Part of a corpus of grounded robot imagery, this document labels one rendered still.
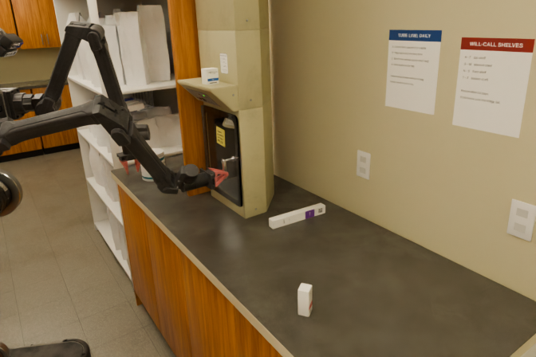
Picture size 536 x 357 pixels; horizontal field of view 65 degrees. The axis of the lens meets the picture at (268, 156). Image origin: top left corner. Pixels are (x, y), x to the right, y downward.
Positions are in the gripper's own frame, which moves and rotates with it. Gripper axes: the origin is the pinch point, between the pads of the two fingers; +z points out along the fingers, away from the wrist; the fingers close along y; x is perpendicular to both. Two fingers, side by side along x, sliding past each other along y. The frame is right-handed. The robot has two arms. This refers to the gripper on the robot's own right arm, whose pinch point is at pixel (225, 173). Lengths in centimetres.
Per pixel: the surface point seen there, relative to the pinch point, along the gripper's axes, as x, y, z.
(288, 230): 20.5, -24.6, 13.4
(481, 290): 21, -91, 38
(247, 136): -15.4, -5.2, 8.6
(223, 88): -35.9, -5.2, -0.7
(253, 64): -43.5, -5.2, 12.9
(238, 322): 34, -44, -22
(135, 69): -32, 124, 6
